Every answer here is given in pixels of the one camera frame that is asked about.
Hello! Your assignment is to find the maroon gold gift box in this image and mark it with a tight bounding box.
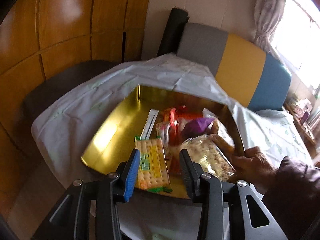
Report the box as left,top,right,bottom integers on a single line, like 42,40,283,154
80,84,246,201

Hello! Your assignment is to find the yellow green cracker pack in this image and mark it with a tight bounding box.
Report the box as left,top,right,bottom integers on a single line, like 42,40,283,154
135,138,172,193

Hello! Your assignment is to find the purple snack pouch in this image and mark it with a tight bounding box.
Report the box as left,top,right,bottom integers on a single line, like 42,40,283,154
181,118,215,139

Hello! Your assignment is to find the white pink floral snack bar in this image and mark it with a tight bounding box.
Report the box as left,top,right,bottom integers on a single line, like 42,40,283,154
156,121,171,159

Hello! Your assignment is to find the white gold stick sachet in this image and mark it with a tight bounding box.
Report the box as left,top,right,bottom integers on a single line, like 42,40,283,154
140,109,159,140

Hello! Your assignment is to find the red gold snack bar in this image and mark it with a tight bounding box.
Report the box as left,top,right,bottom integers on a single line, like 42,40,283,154
163,105,202,175

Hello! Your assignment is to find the dark sleeved right forearm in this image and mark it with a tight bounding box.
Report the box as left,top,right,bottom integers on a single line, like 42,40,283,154
262,157,319,239

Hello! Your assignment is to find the clear bag of puffed snacks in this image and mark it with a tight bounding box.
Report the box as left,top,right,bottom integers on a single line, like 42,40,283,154
180,134,234,181

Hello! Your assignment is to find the person's right hand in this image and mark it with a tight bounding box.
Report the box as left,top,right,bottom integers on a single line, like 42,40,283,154
228,146,277,194

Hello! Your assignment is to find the white green-patterned tablecloth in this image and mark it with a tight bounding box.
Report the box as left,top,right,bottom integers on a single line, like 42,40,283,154
31,54,312,239

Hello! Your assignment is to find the purple box on shelf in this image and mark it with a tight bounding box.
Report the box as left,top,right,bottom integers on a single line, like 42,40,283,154
299,111,310,125

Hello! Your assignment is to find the wooden side shelf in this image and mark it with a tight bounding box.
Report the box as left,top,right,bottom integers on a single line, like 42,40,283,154
284,94,319,159

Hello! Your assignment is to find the grey yellow blue sofa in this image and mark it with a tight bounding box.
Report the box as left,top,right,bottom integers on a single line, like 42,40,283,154
177,23,291,112

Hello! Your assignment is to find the white curtain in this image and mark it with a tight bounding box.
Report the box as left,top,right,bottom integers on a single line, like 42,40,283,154
253,0,286,63

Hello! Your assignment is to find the wooden wall cabinet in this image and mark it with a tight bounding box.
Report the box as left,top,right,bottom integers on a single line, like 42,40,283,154
1,0,149,216

